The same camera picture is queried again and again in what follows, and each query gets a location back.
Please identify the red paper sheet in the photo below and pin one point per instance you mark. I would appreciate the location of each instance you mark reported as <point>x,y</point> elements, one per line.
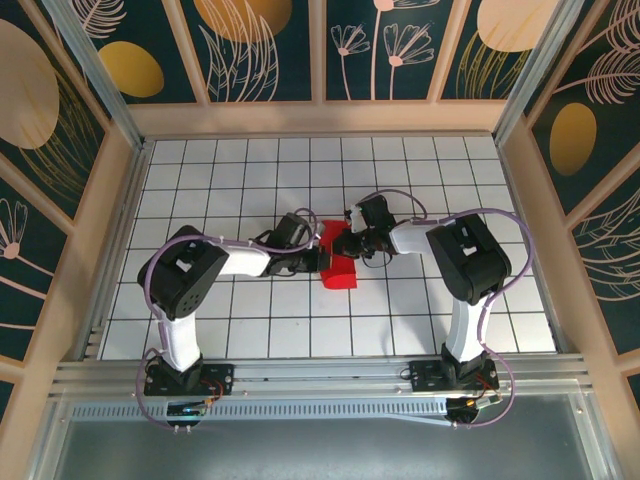
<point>340,277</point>

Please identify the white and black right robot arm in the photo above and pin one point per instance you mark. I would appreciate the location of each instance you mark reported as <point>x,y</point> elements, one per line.
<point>465,260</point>

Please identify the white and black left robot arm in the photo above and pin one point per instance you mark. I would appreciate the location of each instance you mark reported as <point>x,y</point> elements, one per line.
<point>185,270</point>

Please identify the grey metal sheet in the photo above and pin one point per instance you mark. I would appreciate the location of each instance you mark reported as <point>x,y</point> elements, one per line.
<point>320,450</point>

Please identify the small circuit board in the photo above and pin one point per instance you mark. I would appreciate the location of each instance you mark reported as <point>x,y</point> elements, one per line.
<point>467,407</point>
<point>187,411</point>

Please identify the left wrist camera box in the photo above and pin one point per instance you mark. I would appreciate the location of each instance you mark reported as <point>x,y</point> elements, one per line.
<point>295,230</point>

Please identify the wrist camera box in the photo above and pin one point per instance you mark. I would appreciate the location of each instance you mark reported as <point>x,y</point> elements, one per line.
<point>295,230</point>
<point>375,212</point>

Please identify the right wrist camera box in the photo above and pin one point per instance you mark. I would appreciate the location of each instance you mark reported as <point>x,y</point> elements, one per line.
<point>375,212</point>

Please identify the long aluminium base rail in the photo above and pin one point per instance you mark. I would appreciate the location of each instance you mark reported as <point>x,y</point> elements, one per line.
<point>325,375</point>

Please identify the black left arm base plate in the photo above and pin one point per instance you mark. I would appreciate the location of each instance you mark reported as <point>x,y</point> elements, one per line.
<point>222,372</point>

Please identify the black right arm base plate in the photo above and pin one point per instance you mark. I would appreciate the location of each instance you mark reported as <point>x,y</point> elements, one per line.
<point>425,375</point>

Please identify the aluminium side rail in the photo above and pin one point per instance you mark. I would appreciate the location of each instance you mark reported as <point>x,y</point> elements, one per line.
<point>119,250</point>

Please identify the aluminium corner post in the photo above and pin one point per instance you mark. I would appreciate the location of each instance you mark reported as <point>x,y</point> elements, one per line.
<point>540,75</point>
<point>97,75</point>

